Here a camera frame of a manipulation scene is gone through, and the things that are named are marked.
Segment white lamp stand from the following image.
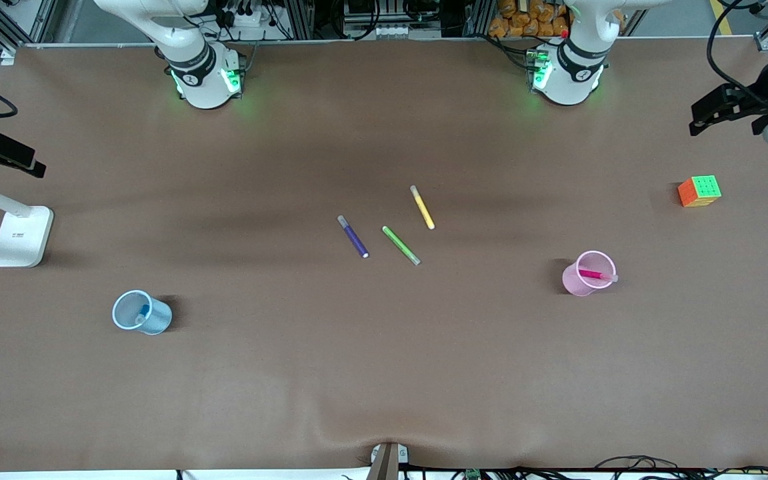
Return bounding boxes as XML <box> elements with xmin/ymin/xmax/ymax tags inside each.
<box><xmin>0</xmin><ymin>175</ymin><xmax>55</xmax><ymax>268</ymax></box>

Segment colourful puzzle cube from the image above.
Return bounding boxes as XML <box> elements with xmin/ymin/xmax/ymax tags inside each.
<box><xmin>677</xmin><ymin>175</ymin><xmax>723</xmax><ymax>208</ymax></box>

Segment light blue mesh cup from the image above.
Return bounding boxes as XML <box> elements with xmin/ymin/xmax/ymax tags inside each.
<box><xmin>112</xmin><ymin>290</ymin><xmax>173</xmax><ymax>335</ymax></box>

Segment orange snack bags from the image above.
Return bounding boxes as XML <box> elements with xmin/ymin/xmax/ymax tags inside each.
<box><xmin>489</xmin><ymin>0</ymin><xmax>625</xmax><ymax>39</ymax></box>

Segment pink mesh cup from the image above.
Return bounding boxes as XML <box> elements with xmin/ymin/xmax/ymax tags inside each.
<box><xmin>562</xmin><ymin>251</ymin><xmax>617</xmax><ymax>297</ymax></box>

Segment white power strip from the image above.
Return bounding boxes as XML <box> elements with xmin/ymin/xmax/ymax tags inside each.
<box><xmin>214</xmin><ymin>0</ymin><xmax>268</xmax><ymax>29</ymax></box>

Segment yellow marker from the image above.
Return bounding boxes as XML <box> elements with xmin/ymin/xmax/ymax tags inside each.
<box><xmin>410</xmin><ymin>185</ymin><xmax>435</xmax><ymax>231</ymax></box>

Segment white terminal block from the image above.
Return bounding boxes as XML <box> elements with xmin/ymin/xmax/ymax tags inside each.
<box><xmin>371</xmin><ymin>23</ymin><xmax>425</xmax><ymax>39</ymax></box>

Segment purple marker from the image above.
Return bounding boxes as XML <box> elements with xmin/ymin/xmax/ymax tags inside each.
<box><xmin>337</xmin><ymin>215</ymin><xmax>369</xmax><ymax>259</ymax></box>

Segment green marker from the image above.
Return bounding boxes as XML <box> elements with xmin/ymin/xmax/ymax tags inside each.
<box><xmin>382</xmin><ymin>226</ymin><xmax>421</xmax><ymax>266</ymax></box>

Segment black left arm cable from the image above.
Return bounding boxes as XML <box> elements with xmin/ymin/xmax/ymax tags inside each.
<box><xmin>707</xmin><ymin>0</ymin><xmax>768</xmax><ymax>107</ymax></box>

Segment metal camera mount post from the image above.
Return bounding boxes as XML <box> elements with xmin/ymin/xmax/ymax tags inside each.
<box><xmin>366</xmin><ymin>441</ymin><xmax>409</xmax><ymax>480</ymax></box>

